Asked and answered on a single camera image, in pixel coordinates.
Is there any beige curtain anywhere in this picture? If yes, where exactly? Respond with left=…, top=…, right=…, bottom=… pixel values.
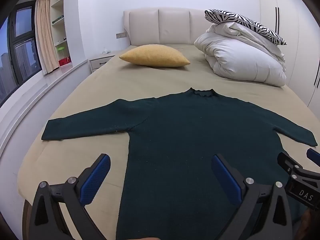
left=34, top=0, right=59, bottom=74

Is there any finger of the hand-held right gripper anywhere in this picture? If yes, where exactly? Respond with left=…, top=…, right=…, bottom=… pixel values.
left=277, top=151, right=305, bottom=180
left=306, top=148, right=320, bottom=167

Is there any white shelf unit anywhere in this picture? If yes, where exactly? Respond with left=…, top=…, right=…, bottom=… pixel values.
left=50, top=0, right=72, bottom=68

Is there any white folded duvet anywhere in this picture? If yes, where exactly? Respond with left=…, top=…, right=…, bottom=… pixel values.
left=194, top=22, right=287, bottom=87

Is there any zebra striped pillow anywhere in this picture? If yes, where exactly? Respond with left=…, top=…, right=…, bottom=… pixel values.
left=204, top=9, right=287, bottom=46

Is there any dark green sweater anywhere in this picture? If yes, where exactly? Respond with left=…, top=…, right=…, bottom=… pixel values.
left=41, top=87, right=318, bottom=240

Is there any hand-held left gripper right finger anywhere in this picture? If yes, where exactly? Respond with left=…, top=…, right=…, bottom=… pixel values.
left=211, top=154, right=293, bottom=240

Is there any black framed window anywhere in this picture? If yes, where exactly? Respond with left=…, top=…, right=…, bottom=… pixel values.
left=0, top=1, right=42, bottom=105

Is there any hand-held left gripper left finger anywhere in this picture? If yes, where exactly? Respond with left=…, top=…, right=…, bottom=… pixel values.
left=25, top=153, right=112, bottom=240

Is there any white wardrobe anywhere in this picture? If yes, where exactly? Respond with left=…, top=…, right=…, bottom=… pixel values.
left=259, top=0, right=320, bottom=112

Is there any cream leather headboard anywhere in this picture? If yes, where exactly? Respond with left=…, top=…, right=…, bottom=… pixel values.
left=123, top=7, right=213, bottom=47

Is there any bed with beige sheet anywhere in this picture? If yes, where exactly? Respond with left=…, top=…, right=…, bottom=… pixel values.
left=17, top=44, right=320, bottom=240

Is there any white nightstand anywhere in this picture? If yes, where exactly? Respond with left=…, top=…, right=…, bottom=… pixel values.
left=89, top=51, right=117, bottom=73

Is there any yellow pillow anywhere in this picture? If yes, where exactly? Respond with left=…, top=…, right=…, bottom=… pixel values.
left=119, top=44, right=190, bottom=67

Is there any white window bench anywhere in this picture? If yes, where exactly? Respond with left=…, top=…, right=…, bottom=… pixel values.
left=0, top=59, right=91, bottom=157

